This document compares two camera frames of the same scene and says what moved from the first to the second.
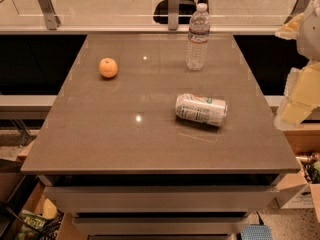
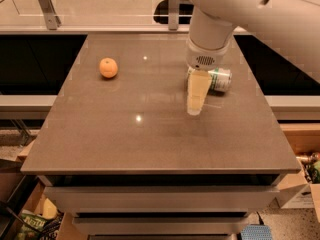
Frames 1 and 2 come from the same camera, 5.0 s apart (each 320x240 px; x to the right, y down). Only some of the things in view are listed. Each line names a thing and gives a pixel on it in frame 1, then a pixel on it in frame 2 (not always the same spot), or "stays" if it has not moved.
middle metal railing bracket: (173, 7) stays
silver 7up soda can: (201, 109) to (220, 79)
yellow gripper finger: (301, 96) to (199, 80)
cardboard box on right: (301, 188) stays
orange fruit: (108, 67) stays
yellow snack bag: (49, 209) stays
